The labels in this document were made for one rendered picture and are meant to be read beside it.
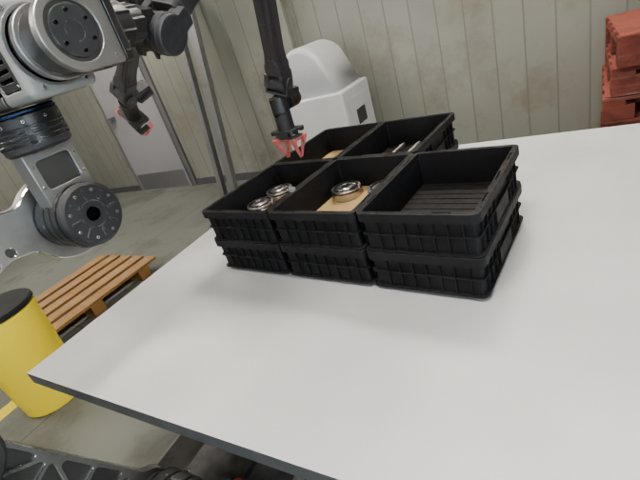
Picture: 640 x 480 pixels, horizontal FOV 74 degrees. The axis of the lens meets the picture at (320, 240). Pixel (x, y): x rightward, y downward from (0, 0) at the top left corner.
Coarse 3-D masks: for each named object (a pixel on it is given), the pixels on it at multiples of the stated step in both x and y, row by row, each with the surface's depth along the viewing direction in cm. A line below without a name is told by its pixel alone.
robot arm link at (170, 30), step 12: (156, 0) 84; (168, 0) 83; (180, 0) 84; (192, 0) 87; (156, 12) 80; (168, 12) 81; (180, 12) 82; (156, 24) 80; (168, 24) 80; (180, 24) 83; (156, 36) 80; (168, 36) 81; (180, 36) 84; (156, 48) 82; (168, 48) 82; (180, 48) 85
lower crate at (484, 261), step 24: (504, 240) 105; (384, 264) 108; (408, 264) 104; (432, 264) 98; (456, 264) 95; (480, 264) 92; (408, 288) 107; (432, 288) 104; (456, 288) 99; (480, 288) 96
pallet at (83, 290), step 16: (112, 256) 368; (128, 256) 358; (80, 272) 356; (96, 272) 351; (112, 272) 336; (128, 272) 327; (144, 272) 333; (64, 288) 337; (80, 288) 328; (96, 288) 319; (112, 288) 311; (48, 304) 319; (64, 304) 313; (80, 304) 302; (96, 304) 301; (64, 320) 286
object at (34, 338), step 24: (24, 288) 221; (0, 312) 201; (24, 312) 205; (0, 336) 197; (24, 336) 204; (48, 336) 216; (0, 360) 200; (24, 360) 206; (0, 384) 208; (24, 384) 209; (24, 408) 217; (48, 408) 218
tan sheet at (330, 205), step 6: (366, 186) 145; (366, 192) 140; (330, 198) 144; (360, 198) 137; (324, 204) 141; (330, 204) 140; (336, 204) 138; (342, 204) 137; (348, 204) 135; (354, 204) 134; (330, 210) 135; (336, 210) 133; (342, 210) 132; (348, 210) 131
